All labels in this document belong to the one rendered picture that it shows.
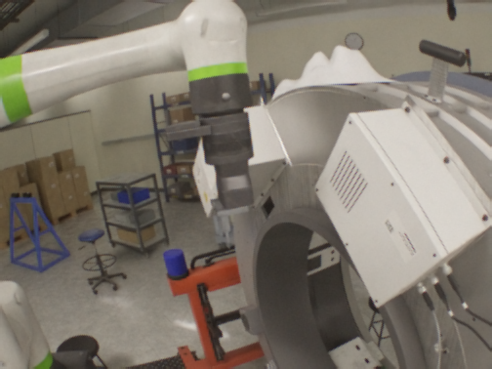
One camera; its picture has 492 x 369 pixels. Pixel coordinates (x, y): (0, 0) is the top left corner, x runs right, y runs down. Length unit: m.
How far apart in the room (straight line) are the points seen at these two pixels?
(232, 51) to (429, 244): 0.37
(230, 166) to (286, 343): 0.99
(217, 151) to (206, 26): 0.19
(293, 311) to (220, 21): 1.14
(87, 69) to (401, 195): 0.51
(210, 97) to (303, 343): 1.12
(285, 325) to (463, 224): 1.03
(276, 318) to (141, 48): 1.09
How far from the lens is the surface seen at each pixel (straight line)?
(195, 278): 1.98
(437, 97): 0.72
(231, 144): 0.53
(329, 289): 1.62
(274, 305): 1.37
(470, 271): 0.58
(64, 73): 0.60
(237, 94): 0.52
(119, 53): 0.61
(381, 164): 0.48
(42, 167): 7.47
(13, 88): 0.60
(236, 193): 0.54
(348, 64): 0.89
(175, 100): 6.76
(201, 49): 0.52
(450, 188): 0.52
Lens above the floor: 1.85
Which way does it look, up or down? 14 degrees down
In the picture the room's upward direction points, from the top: 8 degrees counter-clockwise
